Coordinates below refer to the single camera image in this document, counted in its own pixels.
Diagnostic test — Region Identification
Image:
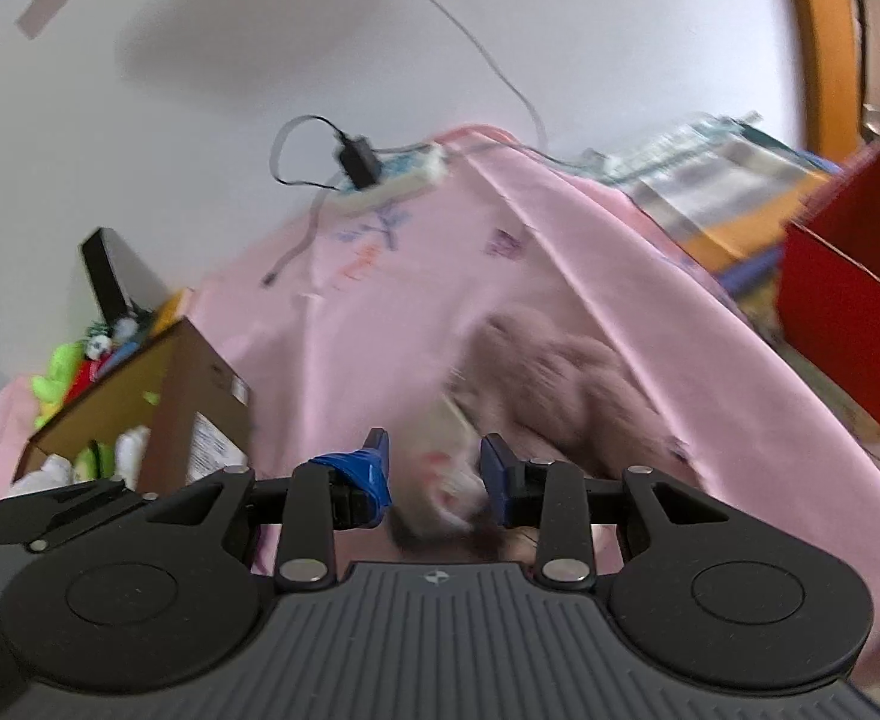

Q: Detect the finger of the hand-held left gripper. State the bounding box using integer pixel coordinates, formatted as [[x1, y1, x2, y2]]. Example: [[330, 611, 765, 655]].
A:
[[0, 477, 160, 554]]

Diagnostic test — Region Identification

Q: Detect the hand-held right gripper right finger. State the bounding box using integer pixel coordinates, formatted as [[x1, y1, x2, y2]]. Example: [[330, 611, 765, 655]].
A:
[[479, 433, 733, 587]]

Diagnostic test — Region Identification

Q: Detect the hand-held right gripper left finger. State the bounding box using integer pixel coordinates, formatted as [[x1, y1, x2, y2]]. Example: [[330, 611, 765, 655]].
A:
[[143, 427, 394, 592]]

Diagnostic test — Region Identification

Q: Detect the white fluffy plush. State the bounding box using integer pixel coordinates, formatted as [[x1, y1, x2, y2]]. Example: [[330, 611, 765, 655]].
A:
[[113, 426, 153, 492]]

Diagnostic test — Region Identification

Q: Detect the brown teddy bear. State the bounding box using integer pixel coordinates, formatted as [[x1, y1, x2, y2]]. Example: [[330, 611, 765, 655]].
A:
[[391, 311, 703, 550]]

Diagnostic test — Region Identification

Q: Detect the brown cardboard box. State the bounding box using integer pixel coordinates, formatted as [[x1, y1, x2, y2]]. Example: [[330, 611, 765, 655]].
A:
[[12, 317, 253, 497]]

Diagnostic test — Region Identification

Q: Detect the white cloth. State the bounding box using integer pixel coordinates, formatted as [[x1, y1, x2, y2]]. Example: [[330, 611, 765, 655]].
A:
[[5, 454, 75, 497]]

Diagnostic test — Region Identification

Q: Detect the red plush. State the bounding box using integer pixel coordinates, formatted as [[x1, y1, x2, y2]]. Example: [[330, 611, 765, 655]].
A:
[[65, 356, 111, 403]]

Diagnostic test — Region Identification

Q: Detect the green and yellow plush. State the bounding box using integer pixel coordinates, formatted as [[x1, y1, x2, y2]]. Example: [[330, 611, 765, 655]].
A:
[[29, 341, 85, 422]]

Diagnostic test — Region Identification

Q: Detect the blue glasses case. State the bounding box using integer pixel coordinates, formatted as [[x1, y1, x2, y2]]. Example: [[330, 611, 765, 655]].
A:
[[98, 347, 141, 380]]

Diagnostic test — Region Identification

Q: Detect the panda plush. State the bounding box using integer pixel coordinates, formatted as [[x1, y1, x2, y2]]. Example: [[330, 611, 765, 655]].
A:
[[83, 315, 145, 361]]

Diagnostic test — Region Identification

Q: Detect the pink printed tablecloth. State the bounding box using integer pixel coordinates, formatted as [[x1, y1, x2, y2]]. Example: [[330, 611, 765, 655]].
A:
[[0, 124, 880, 691]]

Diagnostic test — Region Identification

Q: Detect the yellow wooden box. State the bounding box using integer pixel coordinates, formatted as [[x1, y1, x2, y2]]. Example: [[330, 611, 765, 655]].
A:
[[140, 287, 194, 340]]

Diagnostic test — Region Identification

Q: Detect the white power strip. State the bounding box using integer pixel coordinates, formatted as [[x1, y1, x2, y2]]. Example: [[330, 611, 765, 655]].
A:
[[335, 142, 449, 200]]

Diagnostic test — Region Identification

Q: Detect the black charger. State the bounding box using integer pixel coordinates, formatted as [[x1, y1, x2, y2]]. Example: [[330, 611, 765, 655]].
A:
[[335, 133, 381, 189]]

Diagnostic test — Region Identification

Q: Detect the plaid cloth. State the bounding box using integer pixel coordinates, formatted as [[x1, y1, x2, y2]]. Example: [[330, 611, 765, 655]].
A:
[[605, 112, 835, 275]]

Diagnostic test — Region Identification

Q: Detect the red box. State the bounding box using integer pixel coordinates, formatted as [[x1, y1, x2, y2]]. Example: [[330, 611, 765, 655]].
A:
[[773, 142, 880, 440]]

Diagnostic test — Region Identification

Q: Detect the black charging cable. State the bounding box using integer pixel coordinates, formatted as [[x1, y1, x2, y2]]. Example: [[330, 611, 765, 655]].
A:
[[263, 115, 351, 290]]

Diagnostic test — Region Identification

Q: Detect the grey wall cable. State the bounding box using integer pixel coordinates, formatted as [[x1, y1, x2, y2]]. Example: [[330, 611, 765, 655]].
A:
[[368, 0, 607, 166]]

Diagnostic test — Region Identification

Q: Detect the wooden door frame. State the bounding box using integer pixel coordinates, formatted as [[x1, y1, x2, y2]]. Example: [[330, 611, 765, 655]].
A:
[[777, 0, 870, 160]]

